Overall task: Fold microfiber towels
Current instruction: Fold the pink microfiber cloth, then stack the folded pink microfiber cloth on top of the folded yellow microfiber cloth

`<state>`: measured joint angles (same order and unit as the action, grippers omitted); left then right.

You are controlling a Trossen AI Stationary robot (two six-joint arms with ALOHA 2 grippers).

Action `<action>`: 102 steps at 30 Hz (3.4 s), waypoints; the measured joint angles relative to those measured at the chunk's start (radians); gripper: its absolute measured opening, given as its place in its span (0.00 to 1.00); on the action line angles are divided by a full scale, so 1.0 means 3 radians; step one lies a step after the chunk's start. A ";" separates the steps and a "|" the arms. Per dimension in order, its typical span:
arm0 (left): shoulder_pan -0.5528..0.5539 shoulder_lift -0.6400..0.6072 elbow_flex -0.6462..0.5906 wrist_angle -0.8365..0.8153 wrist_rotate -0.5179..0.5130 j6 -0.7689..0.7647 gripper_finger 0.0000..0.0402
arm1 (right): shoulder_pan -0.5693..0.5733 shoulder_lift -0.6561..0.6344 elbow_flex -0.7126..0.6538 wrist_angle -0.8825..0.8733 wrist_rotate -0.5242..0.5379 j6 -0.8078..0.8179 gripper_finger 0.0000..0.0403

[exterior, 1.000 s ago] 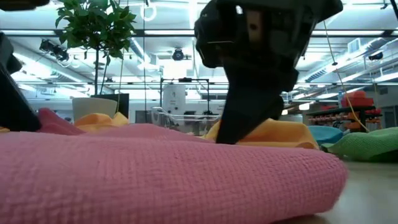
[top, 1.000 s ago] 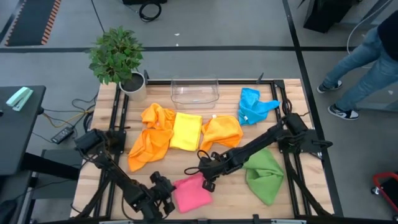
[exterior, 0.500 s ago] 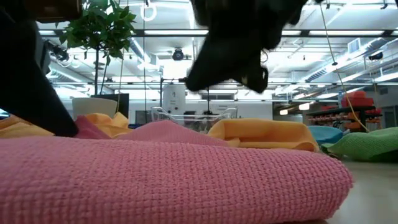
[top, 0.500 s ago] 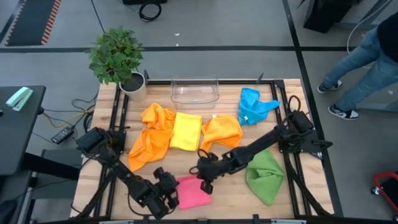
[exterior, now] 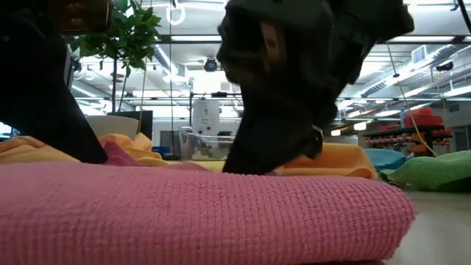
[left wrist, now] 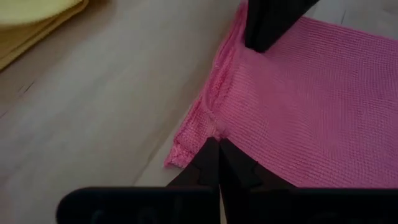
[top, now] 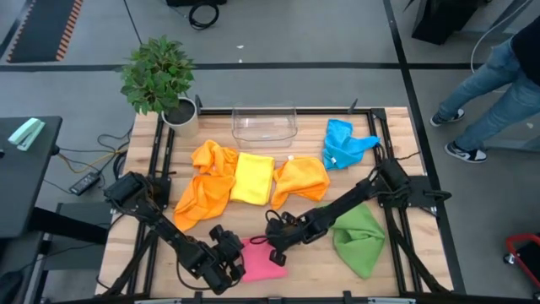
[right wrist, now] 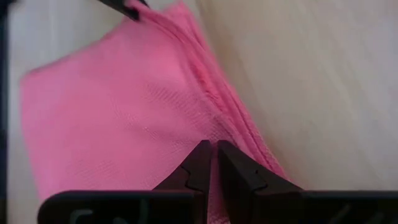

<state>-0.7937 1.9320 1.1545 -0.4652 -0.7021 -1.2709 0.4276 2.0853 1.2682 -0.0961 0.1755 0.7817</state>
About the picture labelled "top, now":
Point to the mint green stapler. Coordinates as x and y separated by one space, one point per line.
26 133

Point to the white plant pot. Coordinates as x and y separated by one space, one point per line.
185 128

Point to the green leafy plant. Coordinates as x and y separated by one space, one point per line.
156 76

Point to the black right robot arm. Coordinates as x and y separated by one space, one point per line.
350 202

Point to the black metal table frame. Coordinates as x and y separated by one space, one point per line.
329 112

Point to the red framed black cart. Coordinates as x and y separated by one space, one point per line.
527 257

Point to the green microfiber towel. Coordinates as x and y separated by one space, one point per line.
358 245

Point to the person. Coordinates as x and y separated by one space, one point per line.
523 80

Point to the blue microfiber towel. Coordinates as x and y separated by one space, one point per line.
343 145

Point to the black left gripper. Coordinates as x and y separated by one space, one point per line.
215 274

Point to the black orange-edged floor mat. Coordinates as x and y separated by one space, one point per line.
42 29

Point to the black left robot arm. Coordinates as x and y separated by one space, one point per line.
169 233

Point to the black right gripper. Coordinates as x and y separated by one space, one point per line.
291 234

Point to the black power adapter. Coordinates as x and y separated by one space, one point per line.
84 183

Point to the yellow microfiber towel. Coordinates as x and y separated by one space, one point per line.
253 179

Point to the pink microfiber towel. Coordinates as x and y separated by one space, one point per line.
261 266

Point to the black floor cabinet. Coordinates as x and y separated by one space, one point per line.
443 19

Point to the clear plastic bin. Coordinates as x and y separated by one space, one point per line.
263 126

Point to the black side desk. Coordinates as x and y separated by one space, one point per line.
21 190

